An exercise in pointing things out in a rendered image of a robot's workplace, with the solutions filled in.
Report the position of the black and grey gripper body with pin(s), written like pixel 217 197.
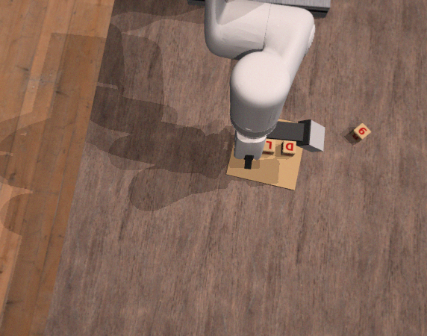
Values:
pixel 248 145

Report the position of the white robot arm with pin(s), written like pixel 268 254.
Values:
pixel 270 43

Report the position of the tan flat mat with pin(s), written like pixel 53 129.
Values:
pixel 277 170

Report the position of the beige block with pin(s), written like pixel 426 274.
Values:
pixel 288 148
pixel 360 132
pixel 269 147

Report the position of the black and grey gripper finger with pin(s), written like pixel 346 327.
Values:
pixel 248 161

